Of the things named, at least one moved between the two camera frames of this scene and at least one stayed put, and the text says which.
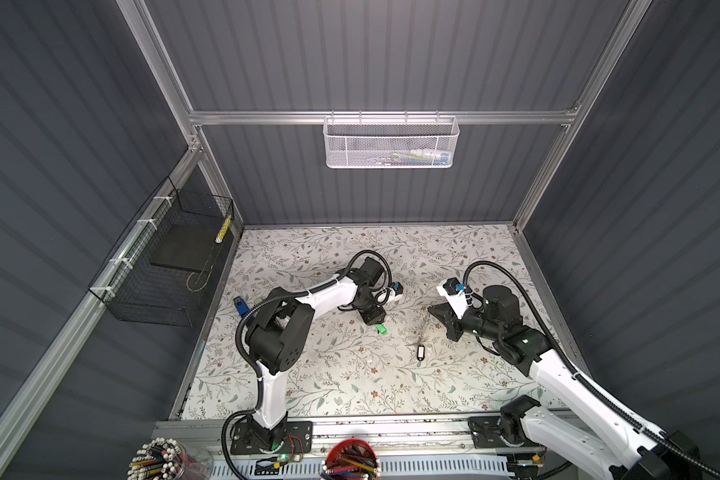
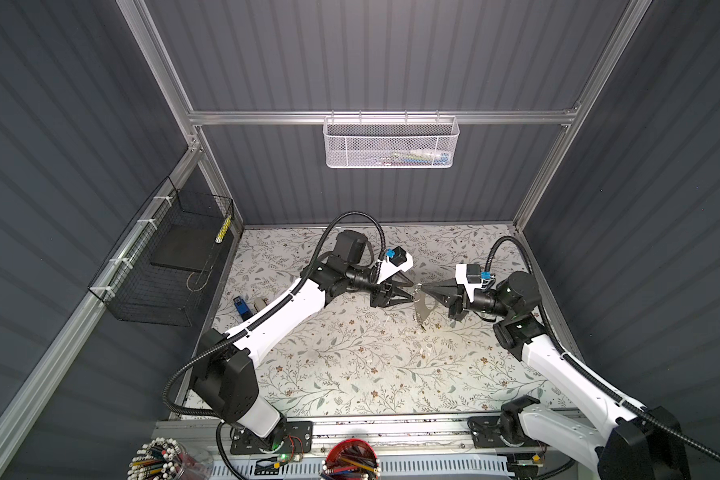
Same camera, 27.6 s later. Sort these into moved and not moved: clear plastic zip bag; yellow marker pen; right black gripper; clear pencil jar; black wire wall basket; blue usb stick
Moved: right black gripper; clear plastic zip bag
Not moved: clear pencil jar; yellow marker pen; black wire wall basket; blue usb stick
